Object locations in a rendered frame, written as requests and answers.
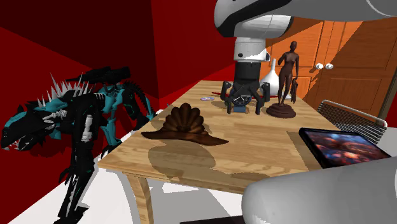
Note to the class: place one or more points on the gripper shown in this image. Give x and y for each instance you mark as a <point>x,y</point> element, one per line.
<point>247,76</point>

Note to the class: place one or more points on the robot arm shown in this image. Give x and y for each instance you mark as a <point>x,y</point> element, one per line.
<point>310,195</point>

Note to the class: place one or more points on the small blue block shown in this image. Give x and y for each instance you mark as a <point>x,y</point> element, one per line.
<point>240,109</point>

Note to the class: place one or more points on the white long-necked vase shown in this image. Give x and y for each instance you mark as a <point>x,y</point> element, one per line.
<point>271,82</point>

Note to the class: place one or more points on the small purple disc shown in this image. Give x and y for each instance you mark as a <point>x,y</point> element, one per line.
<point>207,98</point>

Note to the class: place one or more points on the brown standing woman statue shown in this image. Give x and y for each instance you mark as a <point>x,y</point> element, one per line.
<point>287,71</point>

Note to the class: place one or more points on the wooden table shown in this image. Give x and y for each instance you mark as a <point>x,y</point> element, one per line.
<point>266,142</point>

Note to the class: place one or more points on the brown ribbed hat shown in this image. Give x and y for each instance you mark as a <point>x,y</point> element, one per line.
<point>184,124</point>

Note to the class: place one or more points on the metal chair with dark slats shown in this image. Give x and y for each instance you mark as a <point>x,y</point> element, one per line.
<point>350,119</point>

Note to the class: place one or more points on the black tablet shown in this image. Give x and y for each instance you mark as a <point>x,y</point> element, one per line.
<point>342,147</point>

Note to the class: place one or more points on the black teal dinosaur robot figure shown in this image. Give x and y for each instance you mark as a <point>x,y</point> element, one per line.
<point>80,114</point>

